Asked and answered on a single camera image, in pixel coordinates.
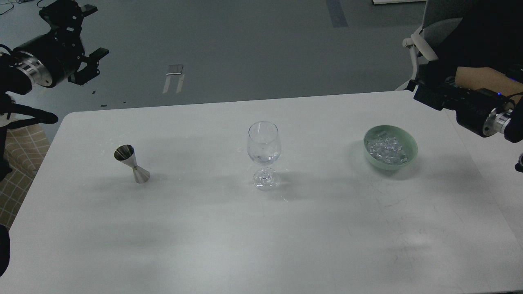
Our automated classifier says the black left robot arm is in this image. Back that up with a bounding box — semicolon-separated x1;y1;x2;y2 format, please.
0;0;109;179

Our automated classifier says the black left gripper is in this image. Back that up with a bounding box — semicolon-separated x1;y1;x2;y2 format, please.
12;0;110;89

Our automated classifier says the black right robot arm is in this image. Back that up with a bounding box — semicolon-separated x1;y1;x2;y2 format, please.
407;80;523;143

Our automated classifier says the clear wine glass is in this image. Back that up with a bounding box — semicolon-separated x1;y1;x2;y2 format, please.
247;121;282;191

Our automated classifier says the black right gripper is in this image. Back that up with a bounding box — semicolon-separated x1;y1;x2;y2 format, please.
407;80;515;138

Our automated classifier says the pile of ice cubes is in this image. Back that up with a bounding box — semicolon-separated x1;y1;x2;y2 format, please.
366;136;409;166

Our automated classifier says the steel double jigger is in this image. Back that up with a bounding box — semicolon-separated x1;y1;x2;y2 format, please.
114;145;151;184

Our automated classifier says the person's forearm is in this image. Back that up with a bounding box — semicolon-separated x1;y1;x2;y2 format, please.
455;67;523;96

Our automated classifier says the silver floor plate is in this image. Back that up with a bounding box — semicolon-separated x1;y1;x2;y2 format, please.
162;64;185;94

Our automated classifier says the beige checkered sofa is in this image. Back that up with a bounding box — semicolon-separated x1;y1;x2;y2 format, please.
0;125;50;229

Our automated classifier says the green bowl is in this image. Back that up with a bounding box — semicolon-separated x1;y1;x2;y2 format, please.
363;125;418;171

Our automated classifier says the white office chair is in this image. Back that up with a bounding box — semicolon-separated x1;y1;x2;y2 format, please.
396;0;478;91

